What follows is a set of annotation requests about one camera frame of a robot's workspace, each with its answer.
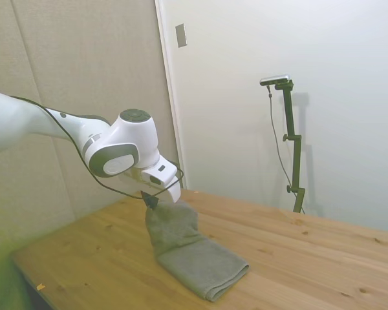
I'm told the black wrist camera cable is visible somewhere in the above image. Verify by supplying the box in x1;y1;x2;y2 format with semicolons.
11;95;185;200

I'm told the grey terry towel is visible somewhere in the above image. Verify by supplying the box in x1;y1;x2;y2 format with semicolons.
144;201;251;303

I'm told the black camera stand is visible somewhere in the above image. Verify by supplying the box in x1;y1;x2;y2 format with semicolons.
274;81;307;214

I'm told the silver exterior camera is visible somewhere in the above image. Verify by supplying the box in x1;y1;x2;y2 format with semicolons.
259;74;292;87

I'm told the grey wall switch plate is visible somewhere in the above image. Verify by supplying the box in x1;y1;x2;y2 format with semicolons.
175;23;188;49

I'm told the white vertical door frame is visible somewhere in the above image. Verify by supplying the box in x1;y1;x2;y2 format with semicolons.
154;0;189;191

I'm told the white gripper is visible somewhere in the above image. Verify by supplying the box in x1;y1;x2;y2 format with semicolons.
122;167;182;210

